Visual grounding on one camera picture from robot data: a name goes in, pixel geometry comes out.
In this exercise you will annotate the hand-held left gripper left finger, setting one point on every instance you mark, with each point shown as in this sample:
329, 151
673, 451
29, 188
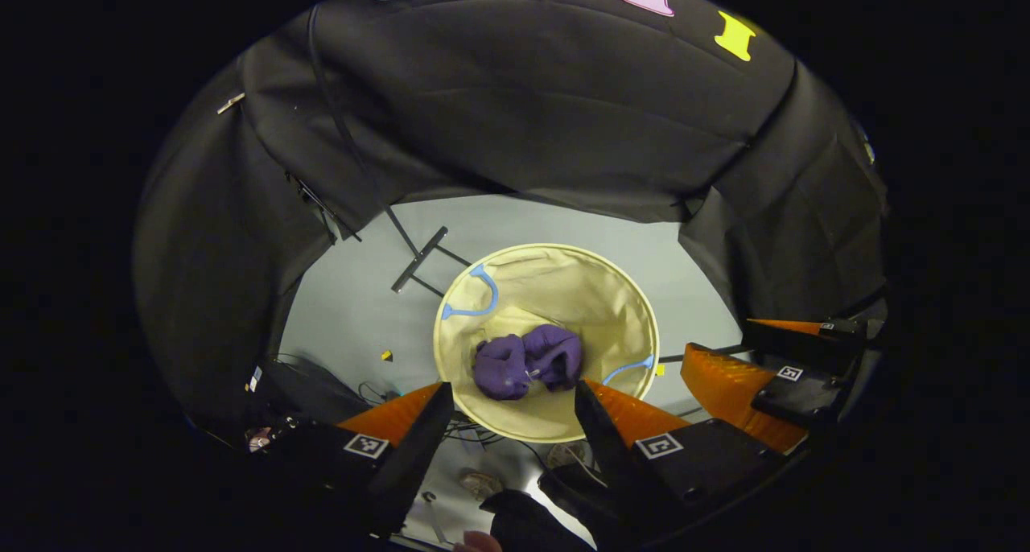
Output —
418, 455

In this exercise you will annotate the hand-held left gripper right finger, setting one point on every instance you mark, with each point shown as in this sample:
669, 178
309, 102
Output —
607, 455

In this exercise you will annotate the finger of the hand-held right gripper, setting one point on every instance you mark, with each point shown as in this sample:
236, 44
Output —
805, 347
805, 395

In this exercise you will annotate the cream fabric laundry hamper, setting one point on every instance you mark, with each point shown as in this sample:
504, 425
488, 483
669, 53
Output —
563, 294

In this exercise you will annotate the person's shoe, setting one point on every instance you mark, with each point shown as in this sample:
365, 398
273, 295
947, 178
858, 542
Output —
567, 454
480, 484

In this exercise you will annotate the person's dark trouser leg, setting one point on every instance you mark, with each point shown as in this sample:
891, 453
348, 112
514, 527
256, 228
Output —
531, 524

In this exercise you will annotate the dark floor object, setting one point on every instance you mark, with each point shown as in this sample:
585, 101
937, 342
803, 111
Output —
314, 391

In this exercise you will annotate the black backdrop cloth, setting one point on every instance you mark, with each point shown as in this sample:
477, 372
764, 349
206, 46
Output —
523, 93

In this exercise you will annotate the silver metal clip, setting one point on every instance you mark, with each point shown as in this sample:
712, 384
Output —
231, 101

